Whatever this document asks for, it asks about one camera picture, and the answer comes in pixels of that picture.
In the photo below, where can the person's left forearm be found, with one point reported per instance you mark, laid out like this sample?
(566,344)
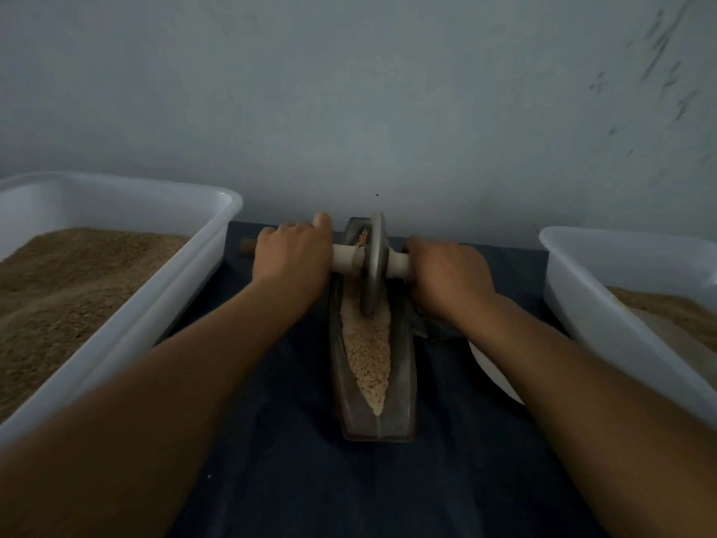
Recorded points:
(118,442)

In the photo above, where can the person's right forearm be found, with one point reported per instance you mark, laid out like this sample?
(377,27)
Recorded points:
(599,437)

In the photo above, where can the white plastic scoop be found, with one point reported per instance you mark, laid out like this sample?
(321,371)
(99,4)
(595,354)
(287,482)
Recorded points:
(686,344)

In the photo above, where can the dark blue table cloth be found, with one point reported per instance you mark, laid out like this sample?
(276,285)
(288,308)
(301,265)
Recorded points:
(280,498)

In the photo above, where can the person's left hand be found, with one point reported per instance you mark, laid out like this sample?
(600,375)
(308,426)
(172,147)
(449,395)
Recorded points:
(294,261)

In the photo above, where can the person's right hand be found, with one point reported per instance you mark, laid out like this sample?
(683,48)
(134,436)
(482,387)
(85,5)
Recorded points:
(450,276)

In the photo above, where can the boat-shaped metal grinding trough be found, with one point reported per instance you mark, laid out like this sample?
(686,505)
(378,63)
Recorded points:
(392,422)

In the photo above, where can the white plastic tub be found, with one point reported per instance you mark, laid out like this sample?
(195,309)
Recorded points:
(622,336)
(168,302)

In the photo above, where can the white round plate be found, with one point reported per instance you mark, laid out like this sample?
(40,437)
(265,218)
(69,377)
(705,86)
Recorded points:
(493,370)

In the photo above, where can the large brown grain heap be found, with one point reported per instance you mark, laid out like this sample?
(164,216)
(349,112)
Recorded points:
(672,310)
(56,308)

